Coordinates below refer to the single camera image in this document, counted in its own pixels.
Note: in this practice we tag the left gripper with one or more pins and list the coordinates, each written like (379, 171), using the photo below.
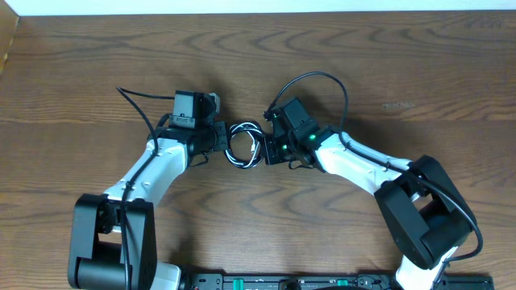
(220, 136)

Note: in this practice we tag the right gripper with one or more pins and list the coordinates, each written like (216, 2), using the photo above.
(271, 156)

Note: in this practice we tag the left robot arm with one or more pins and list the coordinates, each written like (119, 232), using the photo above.
(113, 238)

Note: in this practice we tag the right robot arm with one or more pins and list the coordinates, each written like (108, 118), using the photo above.
(425, 214)

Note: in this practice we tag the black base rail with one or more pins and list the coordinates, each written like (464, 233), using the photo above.
(217, 281)

